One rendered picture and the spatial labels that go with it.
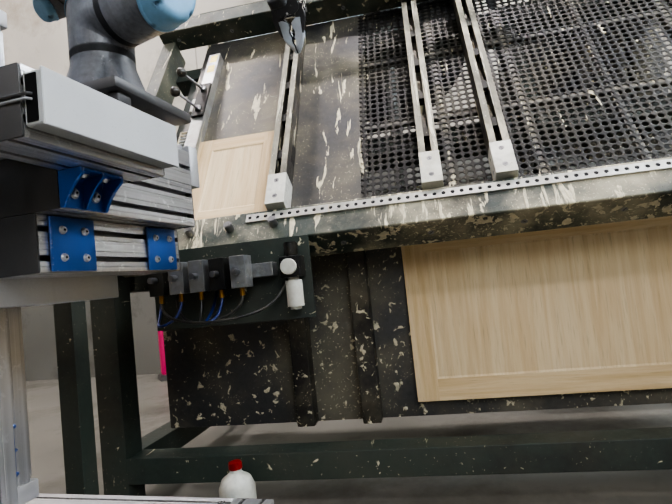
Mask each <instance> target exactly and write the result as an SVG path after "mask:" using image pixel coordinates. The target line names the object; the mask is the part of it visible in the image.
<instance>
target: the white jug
mask: <svg viewBox="0 0 672 504"><path fill-rule="evenodd" d="M228 469H229V471H230V473H228V474H227V475H226V476H225V477H224V478H223V479H222V480H221V484H220V487H219V498H235V499H236V498H250V499H257V495H256V484H255V481H254V479H253V478H252V476H251V474H250V473H248V472H245V471H243V470H242V460H240V459H235V460H231V461H230V462H229V463H228Z"/></svg>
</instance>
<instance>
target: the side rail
mask: <svg viewBox="0 0 672 504"><path fill-rule="evenodd" d="M185 64H186V62H185V60H184V58H183V56H182V54H181V52H180V50H179V48H178V47H177V45H176V43H175V42H174V43H169V44H164V45H163V48H162V50H161V53H160V56H159V58H158V61H157V64H156V66H155V69H154V71H153V74H152V77H151V79H150V82H149V85H148V87H147V90H146V92H148V93H150V94H152V95H154V96H156V97H158V98H160V99H162V100H164V101H166V102H168V103H169V104H171V105H172V104H173V101H174V98H175V97H173V96H172V95H171V94H170V89H171V88H172V87H174V86H175V87H178V85H177V84H176V82H177V79H178V75H177V73H176V71H177V69H178V68H180V67H182V68H184V67H185Z"/></svg>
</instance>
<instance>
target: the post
mask: <svg viewBox="0 0 672 504"><path fill-rule="evenodd" d="M53 311H54V325H55V339H56V353H57V368H58V382H59V396H60V410H61V425H62V439H63V453H64V467H65V482H66V494H83V495H99V484H98V471H97V457H96V443H95V430H94V416H93V403H92V389H91V376H90V362H89V349H88V335H87V322H86V308H85V301H79V302H70V303H60V304H53Z"/></svg>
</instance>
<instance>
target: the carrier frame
mask: <svg viewBox="0 0 672 504"><path fill-rule="evenodd" d="M311 267H312V277H313V287H314V297H315V307H316V317H309V318H298V319H287V320H276V321H265V322H254V323H243V324H232V325H221V326H210V327H198V328H187V329H176V330H165V331H163V338H164V350H165V362H166V374H167V386H168V398H169V410H170V421H169V422H167V423H166V424H164V425H162V426H161V427H159V428H157V429H155V430H154V431H152V432H150V433H148V434H147V435H145V436H143V437H141V427H140V415H139V402H138V389H137V377H136V364H135V352H134V339H133V326H132V314H131V301H130V293H136V292H149V284H148V283H147V280H148V275H145V276H136V277H127V278H124V277H123V276H117V278H118V291H119V297H117V298H107V299H98V300H90V311H91V325H92V338H93V352H94V365H95V379H96V392H97V405H98V419H99V432H100V446H101V459H102V473H103V486H104V495H124V496H146V491H145V484H178V483H214V482H221V480H222V479H223V478H224V477H225V476H226V475H227V474H228V473H230V471H229V469H228V463H229V462H230V461H231V460H235V459H240V460H242V470H243V471H245V472H248V473H250V474H251V476H252V478H253V479H254V481H284V480H319V479H354V478H389V477H424V476H460V475H495V474H530V473H565V472H600V471H635V470H670V469H672V427H660V428H637V429H613V430H590V431H566V432H543V433H520V434H496V435H473V436H449V437H426V438H402V439H379V440H355V441H332V442H309V443H285V444H262V445H238V446H215V447H191V448H181V447H183V446H184V445H185V444H187V443H188V442H190V441H191V440H192V439H194V438H195V437H197V436H198V435H199V434H201V433H202V432H204V431H205V430H207V429H208V428H209V427H211V426H228V425H248V424H268V423H287V422H297V424H298V427H308V426H315V425H316V424H317V422H318V421H327V420H347V419H363V423H364V424H370V423H382V420H383V418H386V417H406V416H426V415H445V414H465V413H485V412H504V411H524V410H544V409H564V408H583V407H603V406H623V405H643V404H662V403H672V388H664V389H646V390H628V391H610V392H592V393H574V394H556V395H538V396H520V397H502V398H484V399H466V400H448V401H430V402H418V396H417V387H416V378H415V369H414V360H413V351H412V342H411V332H410V323H409V314H408V305H407V296H406V287H405V278H404V269H403V260H402V251H401V247H392V248H383V249H374V250H365V251H356V252H348V253H339V254H330V255H321V256H312V257H311Z"/></svg>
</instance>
